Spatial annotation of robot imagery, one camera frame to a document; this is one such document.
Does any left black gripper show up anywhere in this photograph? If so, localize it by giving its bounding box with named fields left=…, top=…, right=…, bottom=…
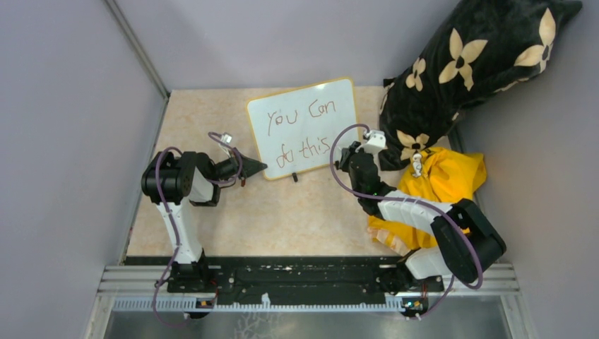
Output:
left=210, top=147, right=268, bottom=184

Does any yellow framed whiteboard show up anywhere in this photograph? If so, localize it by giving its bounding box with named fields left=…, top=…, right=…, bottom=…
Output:
left=247, top=78, right=360, bottom=180

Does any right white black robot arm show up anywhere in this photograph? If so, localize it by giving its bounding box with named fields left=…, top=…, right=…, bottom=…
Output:
left=333, top=141, right=506, bottom=291

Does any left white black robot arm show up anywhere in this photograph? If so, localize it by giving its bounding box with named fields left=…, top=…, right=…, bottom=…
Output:
left=141, top=148, right=268, bottom=293

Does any yellow cloth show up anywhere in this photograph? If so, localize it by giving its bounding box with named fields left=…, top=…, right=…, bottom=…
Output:
left=367, top=148, right=487, bottom=256

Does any black floral pillow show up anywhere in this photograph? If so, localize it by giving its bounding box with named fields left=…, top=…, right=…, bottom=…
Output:
left=378, top=1, right=583, bottom=171

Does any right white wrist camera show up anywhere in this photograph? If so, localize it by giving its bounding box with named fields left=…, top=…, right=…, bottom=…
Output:
left=358, top=130, right=386, bottom=155

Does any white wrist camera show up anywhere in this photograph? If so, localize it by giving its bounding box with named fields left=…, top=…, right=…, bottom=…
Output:
left=220, top=133, right=232, bottom=145
left=358, top=130, right=386, bottom=155

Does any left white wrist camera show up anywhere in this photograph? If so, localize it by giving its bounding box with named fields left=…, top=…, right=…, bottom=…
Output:
left=220, top=133, right=232, bottom=145

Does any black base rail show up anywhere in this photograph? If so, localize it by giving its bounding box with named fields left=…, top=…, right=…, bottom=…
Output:
left=124, top=254, right=446, bottom=307

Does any aluminium corner post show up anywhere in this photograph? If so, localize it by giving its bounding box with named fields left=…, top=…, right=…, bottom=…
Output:
left=102, top=0, right=170, bottom=100

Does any white toothed cable strip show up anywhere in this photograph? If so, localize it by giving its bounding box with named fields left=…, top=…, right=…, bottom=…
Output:
left=112, top=293, right=405, bottom=313

